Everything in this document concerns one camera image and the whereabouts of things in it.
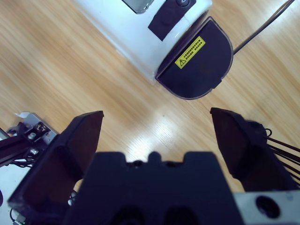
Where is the white coffee machine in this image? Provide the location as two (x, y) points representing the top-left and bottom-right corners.
(71, 0), (214, 86)

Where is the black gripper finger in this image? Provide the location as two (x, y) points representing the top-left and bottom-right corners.
(8, 111), (104, 213)
(210, 107), (298, 193)

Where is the black capsule holder with rods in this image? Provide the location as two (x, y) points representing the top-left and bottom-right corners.
(243, 120), (300, 186)

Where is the black coffee machine power cable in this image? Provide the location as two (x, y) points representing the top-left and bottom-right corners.
(233, 0), (296, 54)

